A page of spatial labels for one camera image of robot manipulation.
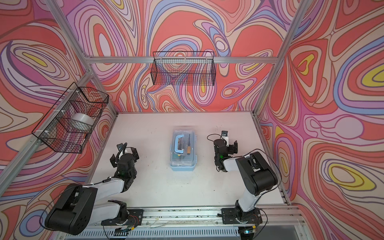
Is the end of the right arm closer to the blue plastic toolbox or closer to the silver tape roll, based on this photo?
the blue plastic toolbox

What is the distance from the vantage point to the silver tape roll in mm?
713

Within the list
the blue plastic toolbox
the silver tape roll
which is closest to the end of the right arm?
the blue plastic toolbox
